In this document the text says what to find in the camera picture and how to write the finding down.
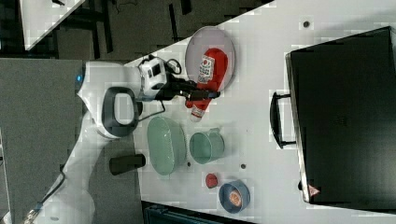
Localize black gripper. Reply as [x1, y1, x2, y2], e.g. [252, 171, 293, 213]
[155, 74, 220, 101]

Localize red ketchup bottle toy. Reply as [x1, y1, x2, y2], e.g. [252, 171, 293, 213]
[186, 48, 228, 122]

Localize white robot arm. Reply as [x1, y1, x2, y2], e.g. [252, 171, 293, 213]
[6, 55, 220, 224]

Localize green oval strainer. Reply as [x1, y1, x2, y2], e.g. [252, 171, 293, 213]
[147, 117, 187, 175]

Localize green metal cup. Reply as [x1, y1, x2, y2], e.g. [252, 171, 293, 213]
[189, 128, 225, 164]

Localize pink round plate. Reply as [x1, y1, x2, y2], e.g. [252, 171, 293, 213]
[185, 26, 235, 91]

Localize red tomato toy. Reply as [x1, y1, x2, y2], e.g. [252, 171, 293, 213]
[205, 174, 218, 189]

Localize black cylindrical cup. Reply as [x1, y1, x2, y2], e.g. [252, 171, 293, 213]
[109, 154, 146, 175]

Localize blue bowl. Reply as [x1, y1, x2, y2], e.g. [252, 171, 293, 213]
[219, 180, 250, 214]

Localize orange toy in bowl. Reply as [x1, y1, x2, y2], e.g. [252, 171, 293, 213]
[229, 190, 242, 206]

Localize white side table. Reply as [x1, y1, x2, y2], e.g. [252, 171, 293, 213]
[19, 0, 86, 50]

